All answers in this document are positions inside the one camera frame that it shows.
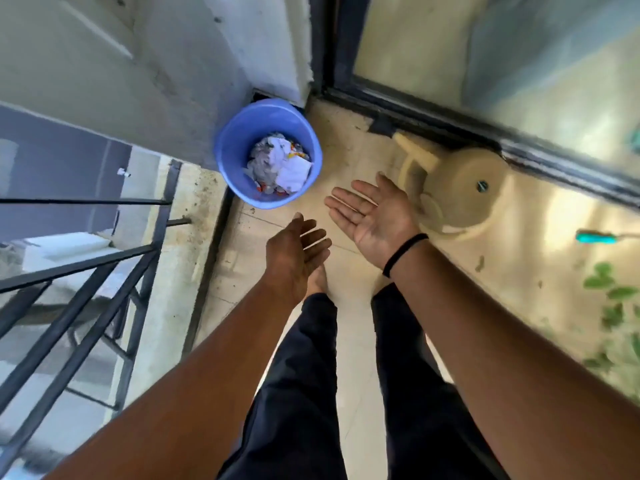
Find person's black trousers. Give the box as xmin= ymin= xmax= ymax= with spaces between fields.
xmin=217 ymin=282 xmax=509 ymax=480

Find green leafy plant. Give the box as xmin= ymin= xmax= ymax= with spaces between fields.
xmin=581 ymin=262 xmax=640 ymax=378

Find person's bare foot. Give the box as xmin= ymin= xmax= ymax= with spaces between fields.
xmin=306 ymin=265 xmax=329 ymax=298

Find glass door pane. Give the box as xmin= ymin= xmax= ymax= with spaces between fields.
xmin=352 ymin=0 xmax=640 ymax=181

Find black metal railing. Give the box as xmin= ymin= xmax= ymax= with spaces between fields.
xmin=0 ymin=159 xmax=192 ymax=480

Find person's right hand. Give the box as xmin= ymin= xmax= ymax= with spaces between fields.
xmin=324 ymin=172 xmax=422 ymax=269

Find person's right forearm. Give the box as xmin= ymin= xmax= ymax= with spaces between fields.
xmin=387 ymin=241 xmax=640 ymax=480

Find blue plastic bucket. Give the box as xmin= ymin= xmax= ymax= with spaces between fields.
xmin=214 ymin=98 xmax=323 ymax=210

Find white crumpled paper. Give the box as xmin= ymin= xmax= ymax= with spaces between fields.
xmin=268 ymin=137 xmax=314 ymax=193

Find black sliding door frame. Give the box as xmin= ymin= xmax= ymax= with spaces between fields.
xmin=309 ymin=0 xmax=640 ymax=211

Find person's left hand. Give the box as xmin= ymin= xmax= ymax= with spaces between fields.
xmin=264 ymin=213 xmax=333 ymax=298

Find person's left forearm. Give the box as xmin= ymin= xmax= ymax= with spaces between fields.
xmin=46 ymin=282 xmax=307 ymax=480

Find teal handled tool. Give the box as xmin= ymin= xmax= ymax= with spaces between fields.
xmin=574 ymin=229 xmax=640 ymax=245

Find black wristband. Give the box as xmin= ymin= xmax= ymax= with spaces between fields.
xmin=382 ymin=233 xmax=430 ymax=279

